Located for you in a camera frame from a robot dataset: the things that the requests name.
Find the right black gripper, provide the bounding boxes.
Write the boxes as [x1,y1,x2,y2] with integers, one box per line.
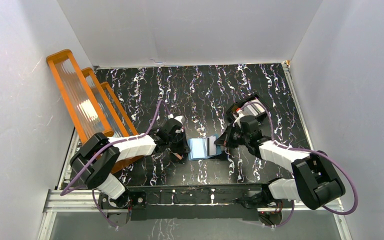
[214,123,250,149]

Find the white credit card stack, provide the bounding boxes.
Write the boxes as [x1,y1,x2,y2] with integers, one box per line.
[245,101,266,116]

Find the blue leather card holder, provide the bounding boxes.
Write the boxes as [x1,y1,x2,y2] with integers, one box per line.
[187,137,212,161]

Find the white striped credit card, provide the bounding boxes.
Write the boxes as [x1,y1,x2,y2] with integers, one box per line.
[204,135,222,158]

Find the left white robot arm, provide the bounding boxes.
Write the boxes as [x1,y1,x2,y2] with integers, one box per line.
[69,116,190,208]

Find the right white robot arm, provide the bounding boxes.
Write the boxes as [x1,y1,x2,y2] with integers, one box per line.
[214,115,346,210]

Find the black card box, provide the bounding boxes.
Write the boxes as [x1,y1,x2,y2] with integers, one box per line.
[224,93,269,124]

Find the white pink pen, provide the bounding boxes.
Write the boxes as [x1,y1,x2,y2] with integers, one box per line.
[171,152,183,160]

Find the orange tiered organizer rack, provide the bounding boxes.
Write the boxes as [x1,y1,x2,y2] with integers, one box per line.
[46,49,147,175]

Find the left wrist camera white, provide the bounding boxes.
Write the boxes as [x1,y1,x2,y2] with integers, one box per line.
[167,115,185,134]

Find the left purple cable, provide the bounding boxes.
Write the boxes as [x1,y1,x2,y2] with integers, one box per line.
[60,99,173,229]

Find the purple cable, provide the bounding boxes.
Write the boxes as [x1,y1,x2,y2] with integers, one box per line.
[60,99,173,229]
[235,100,359,229]

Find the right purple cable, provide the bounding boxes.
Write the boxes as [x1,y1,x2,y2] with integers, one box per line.
[235,100,359,229]

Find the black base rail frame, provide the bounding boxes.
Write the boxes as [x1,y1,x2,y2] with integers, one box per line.
[42,182,345,229]

